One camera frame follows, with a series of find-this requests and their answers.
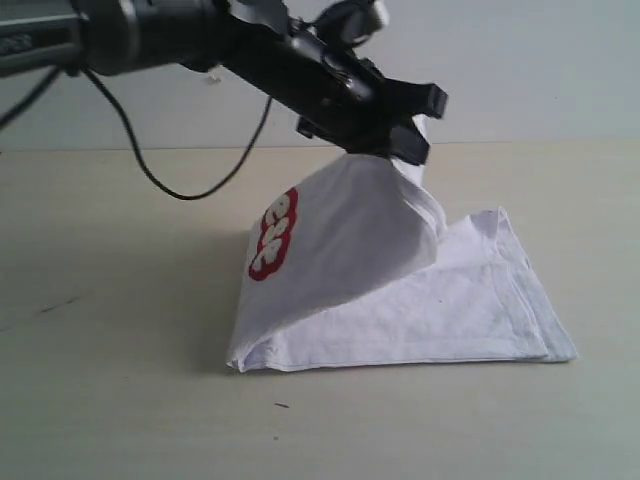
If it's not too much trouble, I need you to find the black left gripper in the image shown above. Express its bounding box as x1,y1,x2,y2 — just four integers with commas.
221,9,449,165

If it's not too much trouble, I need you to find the white t-shirt red Chinese patch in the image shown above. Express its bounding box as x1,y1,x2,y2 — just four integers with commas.
224,115,580,374

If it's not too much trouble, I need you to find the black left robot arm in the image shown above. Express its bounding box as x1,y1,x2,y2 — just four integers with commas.
1,1,448,165

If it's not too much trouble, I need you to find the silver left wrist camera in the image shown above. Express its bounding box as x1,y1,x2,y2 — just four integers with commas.
312,1,390,49

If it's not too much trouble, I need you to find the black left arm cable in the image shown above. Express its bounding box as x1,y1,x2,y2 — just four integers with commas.
0,64,275,201

